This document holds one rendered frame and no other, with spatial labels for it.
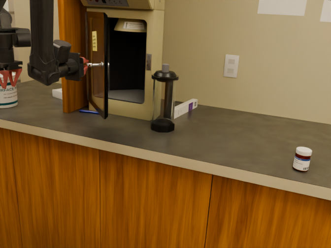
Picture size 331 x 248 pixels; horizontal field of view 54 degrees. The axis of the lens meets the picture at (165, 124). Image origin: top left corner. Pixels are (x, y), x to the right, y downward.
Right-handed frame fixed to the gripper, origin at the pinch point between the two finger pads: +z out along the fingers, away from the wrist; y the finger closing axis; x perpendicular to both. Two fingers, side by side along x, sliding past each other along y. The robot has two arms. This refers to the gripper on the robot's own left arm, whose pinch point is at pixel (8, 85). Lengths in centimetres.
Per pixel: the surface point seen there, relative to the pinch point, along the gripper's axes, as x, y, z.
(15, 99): 18.6, 20.1, 12.6
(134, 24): -35, 36, -25
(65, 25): -9.0, 24.7, -22.7
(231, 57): -72, 75, -10
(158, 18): -46, 38, -28
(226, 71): -70, 75, -3
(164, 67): -55, 25, -10
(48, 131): -15.4, 2.7, 17.1
